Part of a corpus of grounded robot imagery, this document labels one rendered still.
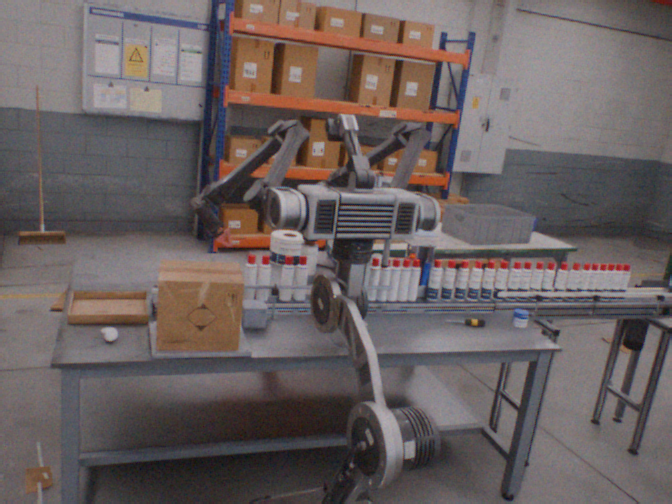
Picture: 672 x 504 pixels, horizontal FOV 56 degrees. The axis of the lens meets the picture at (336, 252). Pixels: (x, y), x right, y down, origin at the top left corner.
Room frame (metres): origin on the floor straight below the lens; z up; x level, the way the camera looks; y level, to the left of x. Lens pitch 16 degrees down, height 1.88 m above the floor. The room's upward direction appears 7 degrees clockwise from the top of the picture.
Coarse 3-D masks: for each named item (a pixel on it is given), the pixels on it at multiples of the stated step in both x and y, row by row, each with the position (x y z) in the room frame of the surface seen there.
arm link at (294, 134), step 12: (288, 132) 2.34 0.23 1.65; (300, 132) 2.34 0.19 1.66; (288, 144) 2.27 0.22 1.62; (300, 144) 2.32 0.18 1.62; (276, 156) 2.26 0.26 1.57; (288, 156) 2.24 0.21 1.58; (276, 168) 2.18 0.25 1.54; (288, 168) 2.22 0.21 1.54; (264, 180) 2.15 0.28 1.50; (276, 180) 2.15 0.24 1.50; (252, 192) 2.08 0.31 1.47
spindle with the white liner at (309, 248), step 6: (306, 240) 2.96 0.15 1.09; (312, 240) 2.95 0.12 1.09; (306, 246) 2.95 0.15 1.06; (312, 246) 2.95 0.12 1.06; (300, 252) 2.97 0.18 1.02; (306, 252) 2.95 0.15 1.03; (312, 252) 2.95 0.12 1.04; (312, 258) 2.95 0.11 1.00; (306, 264) 2.94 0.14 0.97; (312, 264) 2.95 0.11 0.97; (312, 270) 2.96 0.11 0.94; (312, 276) 2.96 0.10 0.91; (306, 282) 2.94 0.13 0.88
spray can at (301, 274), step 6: (300, 258) 2.68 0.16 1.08; (306, 258) 2.68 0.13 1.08; (300, 264) 2.68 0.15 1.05; (300, 270) 2.66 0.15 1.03; (306, 270) 2.67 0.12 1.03; (300, 276) 2.66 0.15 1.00; (306, 276) 2.68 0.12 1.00; (300, 282) 2.66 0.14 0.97; (294, 294) 2.68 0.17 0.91; (300, 294) 2.66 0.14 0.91; (300, 300) 2.67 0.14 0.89
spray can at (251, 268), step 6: (252, 258) 2.59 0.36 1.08; (246, 264) 2.60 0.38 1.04; (252, 264) 2.60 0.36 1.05; (246, 270) 2.59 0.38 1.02; (252, 270) 2.59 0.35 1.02; (246, 276) 2.59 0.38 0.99; (252, 276) 2.59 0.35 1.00; (246, 282) 2.59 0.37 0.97; (252, 282) 2.59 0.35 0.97; (246, 294) 2.59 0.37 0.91; (252, 294) 2.59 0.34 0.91
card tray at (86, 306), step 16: (80, 304) 2.43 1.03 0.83; (96, 304) 2.45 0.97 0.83; (112, 304) 2.47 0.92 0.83; (128, 304) 2.49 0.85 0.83; (144, 304) 2.52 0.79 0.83; (80, 320) 2.25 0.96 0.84; (96, 320) 2.27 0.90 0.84; (112, 320) 2.29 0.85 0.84; (128, 320) 2.31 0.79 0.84; (144, 320) 2.33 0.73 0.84
